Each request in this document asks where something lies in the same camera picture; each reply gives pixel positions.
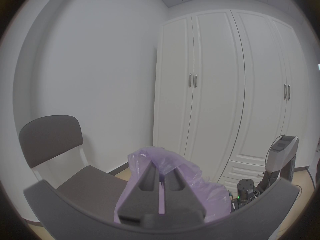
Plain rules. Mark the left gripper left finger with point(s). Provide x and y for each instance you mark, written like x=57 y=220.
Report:
x=140 y=199

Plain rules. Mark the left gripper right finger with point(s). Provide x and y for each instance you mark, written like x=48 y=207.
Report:
x=182 y=201

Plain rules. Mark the purple plastic bag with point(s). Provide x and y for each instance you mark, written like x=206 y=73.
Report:
x=210 y=199

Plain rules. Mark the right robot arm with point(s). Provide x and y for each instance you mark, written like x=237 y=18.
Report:
x=282 y=156

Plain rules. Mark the grey and white chair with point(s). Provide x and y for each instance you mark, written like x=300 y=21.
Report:
x=50 y=139

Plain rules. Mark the white wardrobe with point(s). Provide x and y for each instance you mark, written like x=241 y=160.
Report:
x=212 y=96

